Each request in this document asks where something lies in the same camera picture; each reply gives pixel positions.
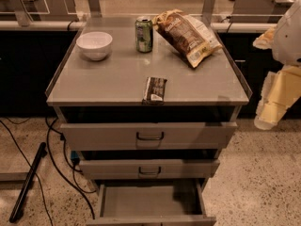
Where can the padded gripper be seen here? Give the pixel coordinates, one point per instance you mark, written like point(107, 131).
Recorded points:
point(289, 37)

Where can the grey bottom drawer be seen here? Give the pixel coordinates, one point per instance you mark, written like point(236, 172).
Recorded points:
point(151, 203)

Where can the grey drawer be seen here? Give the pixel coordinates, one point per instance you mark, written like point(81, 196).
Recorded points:
point(149, 164)
point(151, 203)
point(110, 128)

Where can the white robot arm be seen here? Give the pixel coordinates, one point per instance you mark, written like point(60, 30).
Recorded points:
point(291, 22)

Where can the grey top drawer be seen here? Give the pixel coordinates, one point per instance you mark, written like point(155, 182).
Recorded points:
point(110, 128)

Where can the grey drawer cabinet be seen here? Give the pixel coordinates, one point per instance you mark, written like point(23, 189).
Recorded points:
point(120, 79)

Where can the grey middle drawer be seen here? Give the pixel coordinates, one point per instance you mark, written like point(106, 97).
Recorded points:
point(149, 164)

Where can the grey background desk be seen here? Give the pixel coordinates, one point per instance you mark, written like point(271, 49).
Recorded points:
point(259, 11)

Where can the brown chip bag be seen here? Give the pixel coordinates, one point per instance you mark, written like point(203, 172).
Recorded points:
point(188, 35)

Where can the dark snack bar wrapper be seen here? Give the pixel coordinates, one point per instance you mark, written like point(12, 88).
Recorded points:
point(154, 92)

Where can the green soda can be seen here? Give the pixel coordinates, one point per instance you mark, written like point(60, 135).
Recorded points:
point(143, 34)

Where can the white ceramic bowl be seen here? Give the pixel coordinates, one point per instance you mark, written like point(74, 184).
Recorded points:
point(95, 45)

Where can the blue plug adapter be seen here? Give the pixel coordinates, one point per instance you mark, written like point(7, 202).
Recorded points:
point(75, 158)

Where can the black bar on floor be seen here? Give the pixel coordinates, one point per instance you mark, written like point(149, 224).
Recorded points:
point(17, 211)

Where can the white horizontal rail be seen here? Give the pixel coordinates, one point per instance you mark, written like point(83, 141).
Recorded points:
point(68, 26)

